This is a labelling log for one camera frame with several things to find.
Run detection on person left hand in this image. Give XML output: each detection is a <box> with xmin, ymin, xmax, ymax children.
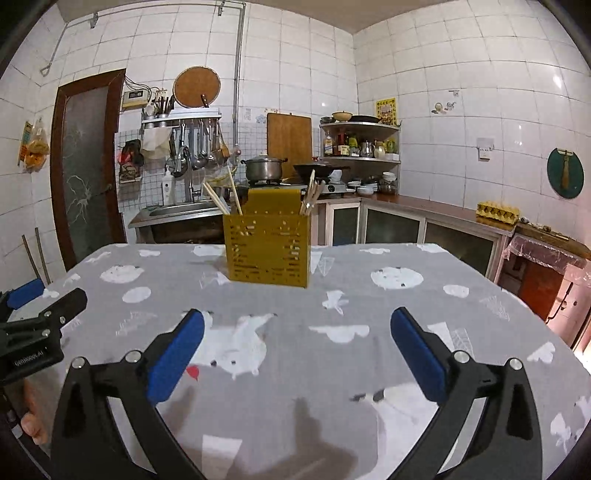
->
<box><xmin>21</xmin><ymin>380</ymin><xmax>49</xmax><ymax>446</ymax></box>

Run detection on steel gas stove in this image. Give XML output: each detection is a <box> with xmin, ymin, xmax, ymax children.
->
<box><xmin>249</xmin><ymin>181</ymin><xmax>348</xmax><ymax>196</ymax></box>

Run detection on steel cooking pot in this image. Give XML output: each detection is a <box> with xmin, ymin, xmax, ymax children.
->
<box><xmin>242</xmin><ymin>155</ymin><xmax>287</xmax><ymax>183</ymax></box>

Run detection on black wok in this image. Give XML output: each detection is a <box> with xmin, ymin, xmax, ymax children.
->
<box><xmin>294</xmin><ymin>162</ymin><xmax>349</xmax><ymax>182</ymax></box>

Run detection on rectangular wooden cutting board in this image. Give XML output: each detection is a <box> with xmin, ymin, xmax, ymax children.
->
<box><xmin>266</xmin><ymin>113</ymin><xmax>312</xmax><ymax>180</ymax></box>

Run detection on grey polar bear tablecloth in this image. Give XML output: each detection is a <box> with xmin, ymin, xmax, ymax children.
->
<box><xmin>16</xmin><ymin>244</ymin><xmax>590</xmax><ymax>479</ymax></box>

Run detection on wall utensil rack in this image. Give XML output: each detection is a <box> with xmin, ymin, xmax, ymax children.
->
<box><xmin>140</xmin><ymin>107</ymin><xmax>230</xmax><ymax>178</ymax></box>

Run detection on yellow egg tray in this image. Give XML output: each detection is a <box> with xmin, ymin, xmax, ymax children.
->
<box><xmin>476</xmin><ymin>201</ymin><xmax>521</xmax><ymax>226</ymax></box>

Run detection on yellow slotted utensil holder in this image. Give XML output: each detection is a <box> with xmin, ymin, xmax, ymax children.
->
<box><xmin>223</xmin><ymin>187</ymin><xmax>311</xmax><ymax>288</ymax></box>

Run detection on vertical metal pipe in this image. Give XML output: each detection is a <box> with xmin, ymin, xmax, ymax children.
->
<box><xmin>232</xmin><ymin>2</ymin><xmax>247</xmax><ymax>149</ymax></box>

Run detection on steel faucet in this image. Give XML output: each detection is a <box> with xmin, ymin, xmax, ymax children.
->
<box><xmin>183</xmin><ymin>156</ymin><xmax>199</xmax><ymax>203</ymax></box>

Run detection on red cabinet with plastic cover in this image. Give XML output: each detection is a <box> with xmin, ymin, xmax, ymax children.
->
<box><xmin>498</xmin><ymin>221</ymin><xmax>590</xmax><ymax>354</ymax></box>

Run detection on round wooden cutting board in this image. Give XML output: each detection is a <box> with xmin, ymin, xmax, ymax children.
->
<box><xmin>172</xmin><ymin>66</ymin><xmax>221</xmax><ymax>108</ymax></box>

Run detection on steel sink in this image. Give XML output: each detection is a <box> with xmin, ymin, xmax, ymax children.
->
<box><xmin>148</xmin><ymin>201</ymin><xmax>220</xmax><ymax>217</ymax></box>

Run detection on white soap bottle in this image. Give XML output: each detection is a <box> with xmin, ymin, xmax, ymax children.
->
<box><xmin>161</xmin><ymin>169</ymin><xmax>175</xmax><ymax>206</ymax></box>

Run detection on white wall socket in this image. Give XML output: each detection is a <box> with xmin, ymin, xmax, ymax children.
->
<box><xmin>476</xmin><ymin>137</ymin><xmax>495</xmax><ymax>162</ymax></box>

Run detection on yellow wall poster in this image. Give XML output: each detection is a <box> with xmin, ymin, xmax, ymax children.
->
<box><xmin>376</xmin><ymin>98</ymin><xmax>399</xmax><ymax>127</ymax></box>

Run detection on glass jar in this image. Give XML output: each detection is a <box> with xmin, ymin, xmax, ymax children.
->
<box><xmin>378</xmin><ymin>172</ymin><xmax>399</xmax><ymax>195</ymax></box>

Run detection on green round wall plaque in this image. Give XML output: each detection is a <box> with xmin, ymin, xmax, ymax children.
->
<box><xmin>547</xmin><ymin>148</ymin><xmax>585</xmax><ymax>199</ymax></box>

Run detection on beige wall control box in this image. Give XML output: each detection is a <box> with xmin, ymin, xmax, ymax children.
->
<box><xmin>121</xmin><ymin>89</ymin><xmax>151</xmax><ymax>110</ymax></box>

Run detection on kitchen counter cabinets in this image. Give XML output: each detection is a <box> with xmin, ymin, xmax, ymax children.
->
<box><xmin>127</xmin><ymin>194</ymin><xmax>513</xmax><ymax>282</ymax></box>

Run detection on dark framed glass door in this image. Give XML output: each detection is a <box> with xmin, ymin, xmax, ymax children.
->
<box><xmin>50</xmin><ymin>69</ymin><xmax>125</xmax><ymax>270</ymax></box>

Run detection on hanging snack bag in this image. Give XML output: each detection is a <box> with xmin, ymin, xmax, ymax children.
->
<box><xmin>18</xmin><ymin>117</ymin><xmax>50</xmax><ymax>172</ymax></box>

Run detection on metal corner shelf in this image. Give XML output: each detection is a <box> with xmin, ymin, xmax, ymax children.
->
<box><xmin>320</xmin><ymin>121</ymin><xmax>401</xmax><ymax>164</ymax></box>

